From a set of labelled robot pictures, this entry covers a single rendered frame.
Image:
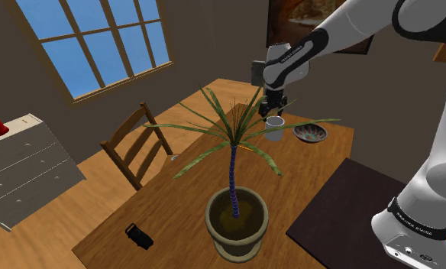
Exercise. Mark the grey chest of drawers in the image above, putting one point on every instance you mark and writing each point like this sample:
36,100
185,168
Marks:
25,167

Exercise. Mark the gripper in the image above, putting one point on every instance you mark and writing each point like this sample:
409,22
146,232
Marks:
272,101

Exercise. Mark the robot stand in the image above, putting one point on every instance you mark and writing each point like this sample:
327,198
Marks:
342,220

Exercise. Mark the dark framed wall picture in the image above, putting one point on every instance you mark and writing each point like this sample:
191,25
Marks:
301,22

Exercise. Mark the wooden table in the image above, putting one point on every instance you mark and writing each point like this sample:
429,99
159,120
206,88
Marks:
182,208

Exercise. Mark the potted palm plant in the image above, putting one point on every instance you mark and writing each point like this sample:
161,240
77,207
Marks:
236,220

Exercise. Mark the wooden chair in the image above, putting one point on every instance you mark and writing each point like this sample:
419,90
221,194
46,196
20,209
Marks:
135,143

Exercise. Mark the dark patterned bowl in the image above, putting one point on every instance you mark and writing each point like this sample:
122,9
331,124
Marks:
310,133

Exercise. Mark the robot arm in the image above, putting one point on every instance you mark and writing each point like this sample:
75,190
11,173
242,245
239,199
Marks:
427,178

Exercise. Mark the black small device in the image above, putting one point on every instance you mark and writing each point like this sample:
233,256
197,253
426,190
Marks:
139,236

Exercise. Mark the white cup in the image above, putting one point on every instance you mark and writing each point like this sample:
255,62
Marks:
274,130

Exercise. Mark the wooden framed window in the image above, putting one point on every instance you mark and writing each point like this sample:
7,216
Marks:
96,41

